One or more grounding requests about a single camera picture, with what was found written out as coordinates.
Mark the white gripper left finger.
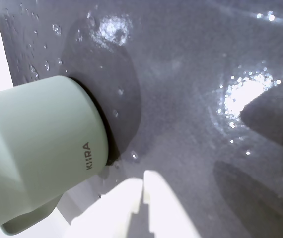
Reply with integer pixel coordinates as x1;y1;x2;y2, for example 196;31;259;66
64;178;145;238

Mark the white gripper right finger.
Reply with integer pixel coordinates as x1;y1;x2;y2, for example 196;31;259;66
142;170;204;238

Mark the pale green steel mug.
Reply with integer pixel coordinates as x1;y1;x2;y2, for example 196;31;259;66
0;75;110;236

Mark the black table mat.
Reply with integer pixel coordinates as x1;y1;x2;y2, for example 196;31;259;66
0;0;283;238

